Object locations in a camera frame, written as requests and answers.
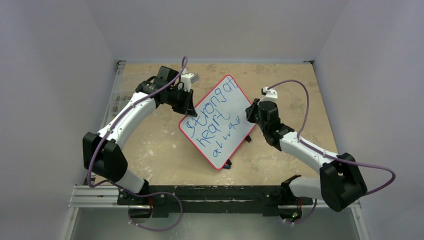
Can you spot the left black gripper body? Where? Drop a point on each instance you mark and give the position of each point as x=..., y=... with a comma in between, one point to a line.
x=185, y=101

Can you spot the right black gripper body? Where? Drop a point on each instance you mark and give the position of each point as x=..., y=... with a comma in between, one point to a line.
x=252, y=112

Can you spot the pink framed whiteboard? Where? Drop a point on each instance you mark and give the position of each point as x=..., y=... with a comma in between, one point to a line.
x=221, y=125

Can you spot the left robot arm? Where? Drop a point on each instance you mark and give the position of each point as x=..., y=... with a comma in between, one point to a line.
x=103, y=150

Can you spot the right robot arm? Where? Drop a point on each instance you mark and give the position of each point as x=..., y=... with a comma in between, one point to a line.
x=340, y=182

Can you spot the clear plastic screw box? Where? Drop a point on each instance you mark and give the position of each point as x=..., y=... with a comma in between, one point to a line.
x=123, y=93

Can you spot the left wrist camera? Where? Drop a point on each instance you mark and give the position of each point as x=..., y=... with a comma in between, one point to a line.
x=186, y=80

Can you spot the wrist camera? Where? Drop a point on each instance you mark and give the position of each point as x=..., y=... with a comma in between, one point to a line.
x=186, y=80
x=269, y=95

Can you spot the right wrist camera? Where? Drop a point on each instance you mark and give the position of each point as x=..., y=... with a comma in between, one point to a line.
x=269, y=95

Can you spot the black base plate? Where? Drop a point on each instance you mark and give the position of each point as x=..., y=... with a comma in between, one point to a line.
x=208, y=199

